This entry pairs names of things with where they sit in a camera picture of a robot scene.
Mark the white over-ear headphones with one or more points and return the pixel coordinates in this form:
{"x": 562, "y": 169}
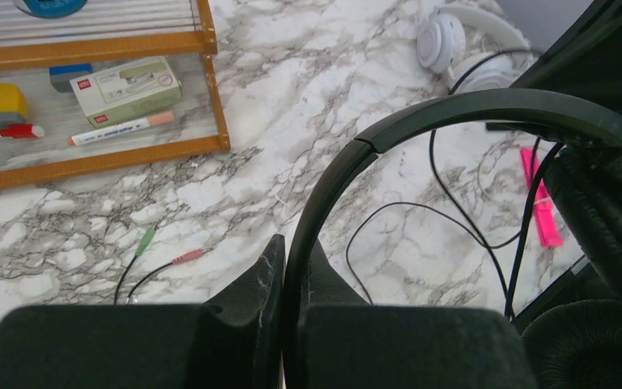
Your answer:
{"x": 441, "y": 47}

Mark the red white marker pen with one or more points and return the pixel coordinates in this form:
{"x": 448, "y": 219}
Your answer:
{"x": 22, "y": 131}

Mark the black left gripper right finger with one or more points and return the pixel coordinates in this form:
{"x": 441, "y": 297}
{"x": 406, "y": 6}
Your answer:
{"x": 344, "y": 342}

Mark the blue lidded jar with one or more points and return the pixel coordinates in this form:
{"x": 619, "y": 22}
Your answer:
{"x": 49, "y": 9}

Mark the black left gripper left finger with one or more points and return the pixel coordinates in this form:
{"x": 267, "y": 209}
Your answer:
{"x": 229, "y": 341}

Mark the small white red box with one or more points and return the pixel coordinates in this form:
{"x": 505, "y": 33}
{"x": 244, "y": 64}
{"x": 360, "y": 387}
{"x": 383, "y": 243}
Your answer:
{"x": 127, "y": 91}

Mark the small blue grey block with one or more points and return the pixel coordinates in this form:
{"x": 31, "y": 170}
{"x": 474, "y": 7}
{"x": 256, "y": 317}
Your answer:
{"x": 60, "y": 76}

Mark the wooden orange shelf rack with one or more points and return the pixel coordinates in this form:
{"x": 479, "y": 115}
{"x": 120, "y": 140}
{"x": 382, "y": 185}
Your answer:
{"x": 108, "y": 34}

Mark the orange tipped white marker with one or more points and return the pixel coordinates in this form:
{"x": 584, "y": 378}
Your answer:
{"x": 121, "y": 129}

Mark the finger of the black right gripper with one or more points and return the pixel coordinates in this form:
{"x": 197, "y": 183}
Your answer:
{"x": 586, "y": 61}

